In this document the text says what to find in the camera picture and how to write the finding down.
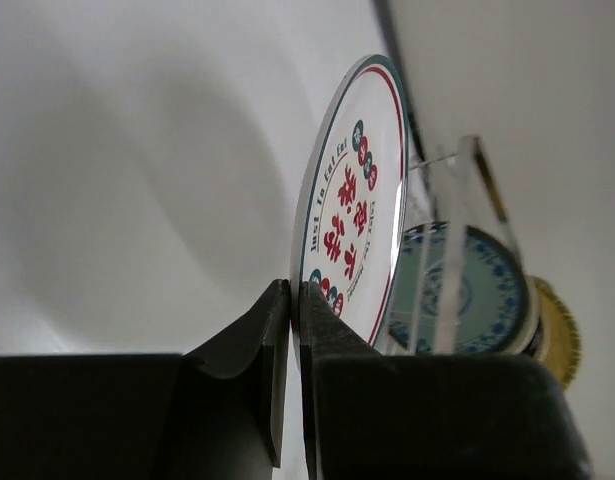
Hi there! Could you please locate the bamboo pattern round plate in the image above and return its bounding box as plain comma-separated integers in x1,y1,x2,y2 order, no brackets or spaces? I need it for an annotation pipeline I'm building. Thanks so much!
524,276,582,390

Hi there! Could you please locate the white plate with red characters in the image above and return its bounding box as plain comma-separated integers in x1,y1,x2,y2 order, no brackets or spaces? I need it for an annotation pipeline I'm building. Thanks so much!
290,54,409,345

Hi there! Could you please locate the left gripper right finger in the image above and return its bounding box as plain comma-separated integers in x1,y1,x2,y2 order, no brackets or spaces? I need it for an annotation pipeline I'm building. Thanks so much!
299,283,593,479

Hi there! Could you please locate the cream plate with black patch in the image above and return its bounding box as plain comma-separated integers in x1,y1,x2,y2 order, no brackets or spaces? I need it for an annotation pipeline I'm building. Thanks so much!
522,276,544,357

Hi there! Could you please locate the blue green patterned plate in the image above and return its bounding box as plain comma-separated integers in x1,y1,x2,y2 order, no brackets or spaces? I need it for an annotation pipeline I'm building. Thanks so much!
389,222,529,354

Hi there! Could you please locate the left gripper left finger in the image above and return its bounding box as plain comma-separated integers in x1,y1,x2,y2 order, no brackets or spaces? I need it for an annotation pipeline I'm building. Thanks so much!
0,280,290,479

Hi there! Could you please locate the wire dish rack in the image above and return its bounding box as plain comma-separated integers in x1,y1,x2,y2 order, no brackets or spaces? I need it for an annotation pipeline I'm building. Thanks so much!
376,133,528,356

